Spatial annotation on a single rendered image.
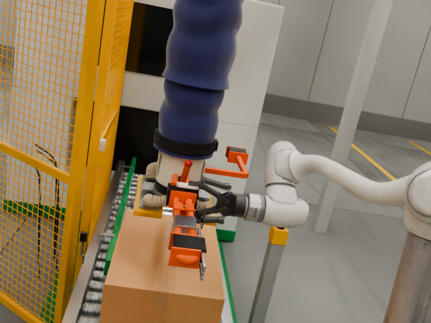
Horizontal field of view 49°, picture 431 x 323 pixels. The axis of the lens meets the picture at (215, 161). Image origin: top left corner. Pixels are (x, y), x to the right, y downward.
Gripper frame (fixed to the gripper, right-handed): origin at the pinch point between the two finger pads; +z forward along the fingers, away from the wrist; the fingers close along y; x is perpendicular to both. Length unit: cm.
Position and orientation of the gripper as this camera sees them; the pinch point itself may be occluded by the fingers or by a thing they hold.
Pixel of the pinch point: (182, 197)
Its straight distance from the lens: 151.4
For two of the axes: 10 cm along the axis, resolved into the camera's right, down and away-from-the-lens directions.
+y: -1.8, 9.4, 2.9
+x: -1.0, -3.2, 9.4
